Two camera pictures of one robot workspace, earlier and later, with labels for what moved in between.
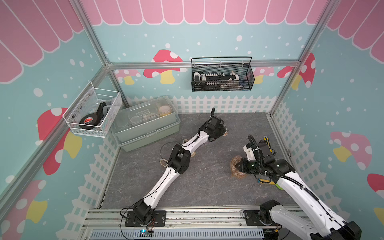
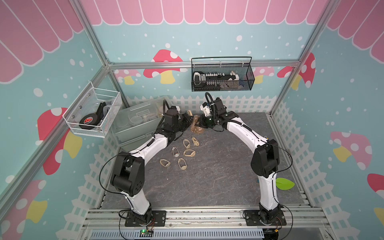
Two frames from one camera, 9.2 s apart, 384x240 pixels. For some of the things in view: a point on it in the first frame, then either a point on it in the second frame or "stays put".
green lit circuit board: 144,233 stays put
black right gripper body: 253,166 -> 208,122
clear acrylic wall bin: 94,112 stays put
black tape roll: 91,119 stays put
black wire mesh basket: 222,74 stays put
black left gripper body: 218,131 -> 183,123
